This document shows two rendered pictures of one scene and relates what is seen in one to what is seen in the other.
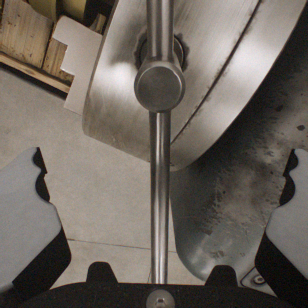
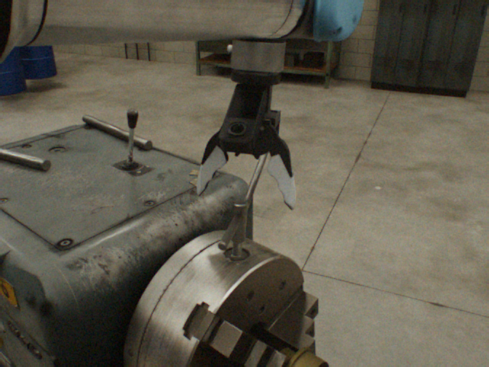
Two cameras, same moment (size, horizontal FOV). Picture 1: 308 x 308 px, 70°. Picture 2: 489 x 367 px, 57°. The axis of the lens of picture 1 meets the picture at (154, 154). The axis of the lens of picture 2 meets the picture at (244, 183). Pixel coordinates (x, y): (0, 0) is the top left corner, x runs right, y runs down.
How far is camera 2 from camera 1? 60 cm
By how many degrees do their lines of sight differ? 39
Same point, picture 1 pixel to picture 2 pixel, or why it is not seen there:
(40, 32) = not seen: outside the picture
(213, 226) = (228, 199)
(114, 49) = (257, 259)
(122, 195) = (343, 354)
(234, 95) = (205, 238)
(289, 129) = (180, 226)
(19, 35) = not seen: outside the picture
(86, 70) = (294, 317)
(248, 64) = (196, 245)
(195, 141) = not seen: hidden behind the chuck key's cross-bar
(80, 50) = (295, 328)
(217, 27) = (208, 257)
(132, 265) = (339, 255)
